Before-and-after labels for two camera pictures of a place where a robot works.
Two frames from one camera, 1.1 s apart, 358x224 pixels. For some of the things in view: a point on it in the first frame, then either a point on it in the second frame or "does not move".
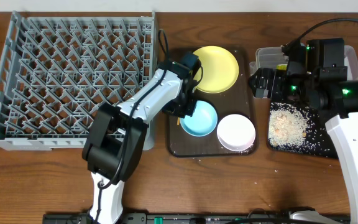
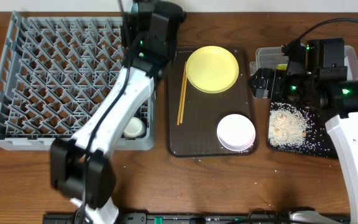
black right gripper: x=276 y=77 does not move
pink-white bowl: x=236 y=132 does not move
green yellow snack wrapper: x=283 y=66 does not move
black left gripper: x=180 y=110 -> x=126 y=28
